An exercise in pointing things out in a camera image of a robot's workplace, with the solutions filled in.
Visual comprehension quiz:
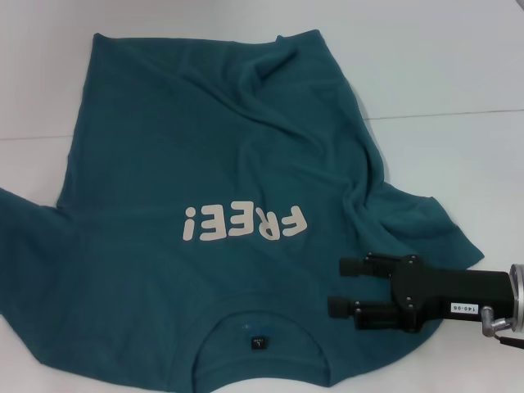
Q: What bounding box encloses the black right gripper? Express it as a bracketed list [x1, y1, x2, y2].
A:
[327, 252, 516, 333]

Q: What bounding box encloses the right arm cable with plug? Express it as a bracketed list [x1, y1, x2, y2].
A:
[480, 316, 524, 350]

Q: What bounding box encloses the teal t-shirt with FREE print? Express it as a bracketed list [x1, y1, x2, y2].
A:
[0, 28, 487, 393]

